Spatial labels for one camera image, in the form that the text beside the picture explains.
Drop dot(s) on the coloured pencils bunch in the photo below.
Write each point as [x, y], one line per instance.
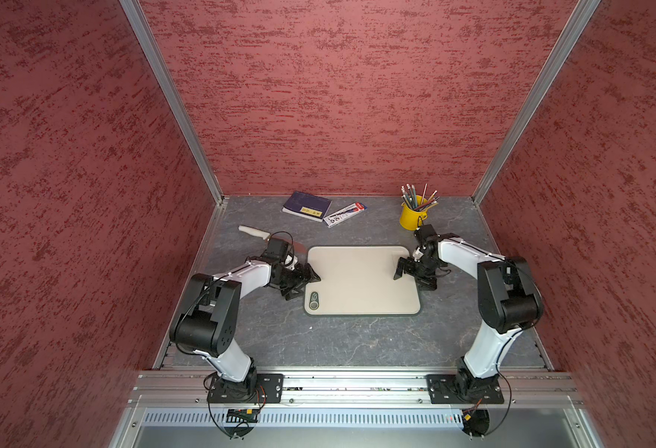
[415, 202]

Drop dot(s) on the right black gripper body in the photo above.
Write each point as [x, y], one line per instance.
[427, 266]

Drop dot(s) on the corner aluminium post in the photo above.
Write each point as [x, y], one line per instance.
[557, 57]
[141, 28]

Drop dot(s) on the dark blue notebook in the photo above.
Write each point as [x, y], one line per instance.
[309, 206]

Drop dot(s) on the yellow metal pencil cup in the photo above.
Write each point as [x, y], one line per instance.
[410, 220]

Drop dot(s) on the white pen box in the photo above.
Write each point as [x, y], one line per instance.
[344, 214]

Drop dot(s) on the beige cutting board green rim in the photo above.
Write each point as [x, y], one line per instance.
[359, 280]

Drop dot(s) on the right corner aluminium post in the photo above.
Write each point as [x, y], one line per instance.
[557, 57]

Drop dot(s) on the knife with cream handle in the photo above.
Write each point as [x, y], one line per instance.
[264, 235]

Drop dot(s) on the aluminium front rail frame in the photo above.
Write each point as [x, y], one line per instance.
[377, 398]

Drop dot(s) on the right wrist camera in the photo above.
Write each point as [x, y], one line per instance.
[425, 233]

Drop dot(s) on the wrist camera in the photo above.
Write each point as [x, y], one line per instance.
[278, 250]
[425, 233]

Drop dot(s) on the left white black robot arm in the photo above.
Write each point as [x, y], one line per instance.
[207, 326]

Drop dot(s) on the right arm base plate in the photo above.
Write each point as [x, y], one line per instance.
[461, 388]

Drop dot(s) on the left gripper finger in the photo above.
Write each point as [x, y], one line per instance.
[293, 290]
[308, 274]

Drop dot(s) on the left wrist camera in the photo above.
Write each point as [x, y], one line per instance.
[278, 250]

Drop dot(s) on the left corner aluminium post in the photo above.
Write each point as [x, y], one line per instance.
[141, 28]

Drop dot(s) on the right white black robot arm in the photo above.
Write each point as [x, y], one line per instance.
[508, 302]

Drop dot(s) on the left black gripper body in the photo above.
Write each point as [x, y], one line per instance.
[290, 277]

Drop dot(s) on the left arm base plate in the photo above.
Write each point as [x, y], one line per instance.
[258, 389]

